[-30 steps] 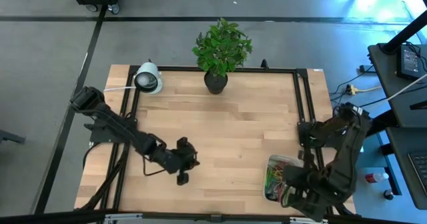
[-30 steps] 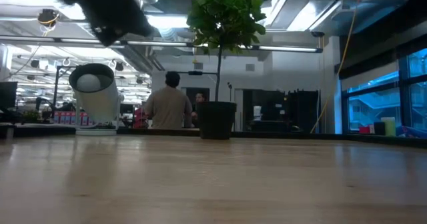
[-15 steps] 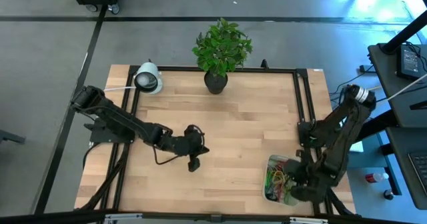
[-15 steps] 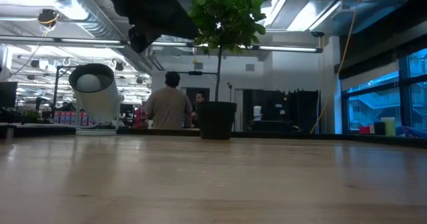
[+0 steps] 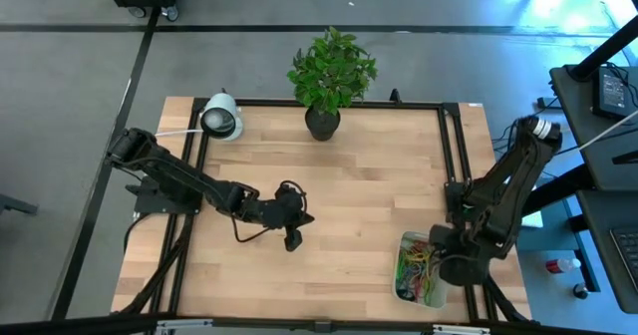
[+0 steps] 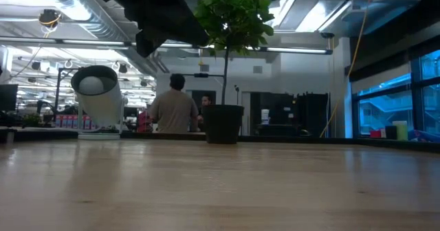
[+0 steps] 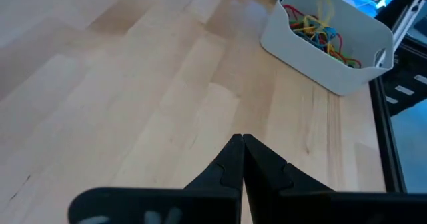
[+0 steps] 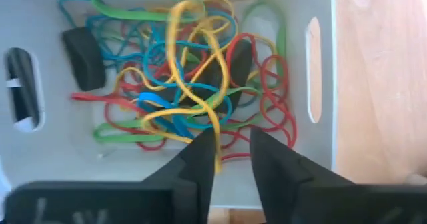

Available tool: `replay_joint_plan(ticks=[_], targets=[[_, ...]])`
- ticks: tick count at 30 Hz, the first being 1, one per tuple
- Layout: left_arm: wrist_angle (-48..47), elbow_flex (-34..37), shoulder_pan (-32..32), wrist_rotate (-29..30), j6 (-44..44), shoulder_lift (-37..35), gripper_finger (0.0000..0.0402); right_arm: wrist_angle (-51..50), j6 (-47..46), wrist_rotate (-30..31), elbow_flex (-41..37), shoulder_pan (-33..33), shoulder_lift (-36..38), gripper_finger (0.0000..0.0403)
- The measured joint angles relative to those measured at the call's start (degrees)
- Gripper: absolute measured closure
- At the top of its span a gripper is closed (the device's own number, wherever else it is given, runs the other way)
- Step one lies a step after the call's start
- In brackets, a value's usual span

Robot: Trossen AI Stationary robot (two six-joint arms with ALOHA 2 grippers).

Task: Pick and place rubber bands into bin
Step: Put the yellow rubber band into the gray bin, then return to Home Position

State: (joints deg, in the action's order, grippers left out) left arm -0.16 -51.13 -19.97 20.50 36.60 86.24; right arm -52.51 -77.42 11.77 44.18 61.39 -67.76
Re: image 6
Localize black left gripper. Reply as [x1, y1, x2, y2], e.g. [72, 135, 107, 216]
[94, 0, 210, 58]

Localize black overhead stand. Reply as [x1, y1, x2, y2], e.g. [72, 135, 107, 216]
[181, 72, 226, 87]

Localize ceiling tube light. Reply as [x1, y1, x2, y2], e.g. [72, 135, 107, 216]
[265, 46, 333, 56]
[0, 36, 207, 50]

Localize green leafy plant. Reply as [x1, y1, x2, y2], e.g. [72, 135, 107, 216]
[194, 0, 276, 105]

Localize person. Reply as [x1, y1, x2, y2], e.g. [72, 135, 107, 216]
[148, 73, 200, 133]
[197, 94, 213, 133]

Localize red object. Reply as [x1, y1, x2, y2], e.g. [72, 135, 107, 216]
[136, 108, 154, 133]

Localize white spotlight lamp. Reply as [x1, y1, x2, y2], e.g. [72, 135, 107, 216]
[70, 65, 129, 141]

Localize black plant pot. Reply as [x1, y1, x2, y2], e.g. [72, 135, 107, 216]
[201, 104, 245, 144]

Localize red white boxes row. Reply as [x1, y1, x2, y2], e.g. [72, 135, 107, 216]
[54, 113, 100, 130]

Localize black cabinet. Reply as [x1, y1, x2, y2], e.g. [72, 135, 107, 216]
[250, 91, 330, 138]

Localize black monitor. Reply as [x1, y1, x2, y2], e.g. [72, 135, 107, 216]
[0, 83, 19, 112]

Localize blue glass window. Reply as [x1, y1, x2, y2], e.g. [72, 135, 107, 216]
[350, 50, 440, 140]

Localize black cup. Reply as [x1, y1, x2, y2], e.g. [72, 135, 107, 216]
[384, 124, 399, 140]

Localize green cup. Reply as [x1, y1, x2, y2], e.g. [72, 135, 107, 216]
[393, 120, 409, 142]

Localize yellow hanging cable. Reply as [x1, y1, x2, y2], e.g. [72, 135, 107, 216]
[319, 0, 375, 138]

